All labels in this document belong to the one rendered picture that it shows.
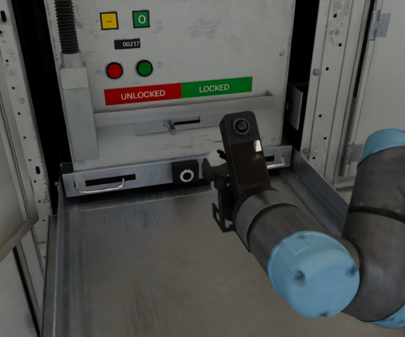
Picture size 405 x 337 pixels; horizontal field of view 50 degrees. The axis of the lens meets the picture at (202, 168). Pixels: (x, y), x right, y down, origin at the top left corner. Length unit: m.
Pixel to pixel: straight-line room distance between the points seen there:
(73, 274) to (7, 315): 0.36
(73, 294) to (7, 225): 0.24
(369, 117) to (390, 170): 0.57
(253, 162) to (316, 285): 0.20
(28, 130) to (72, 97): 0.14
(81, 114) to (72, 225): 0.25
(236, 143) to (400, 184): 0.20
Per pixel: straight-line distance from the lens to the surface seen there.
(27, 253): 1.06
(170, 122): 0.93
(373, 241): 0.50
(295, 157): 1.08
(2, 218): 0.94
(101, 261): 0.85
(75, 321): 0.75
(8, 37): 0.84
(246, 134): 0.56
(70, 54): 0.79
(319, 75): 0.97
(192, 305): 0.75
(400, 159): 0.53
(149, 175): 0.99
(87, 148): 0.84
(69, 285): 0.81
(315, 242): 0.42
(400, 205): 0.52
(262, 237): 0.46
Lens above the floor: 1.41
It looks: 30 degrees down
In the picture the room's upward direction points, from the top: straight up
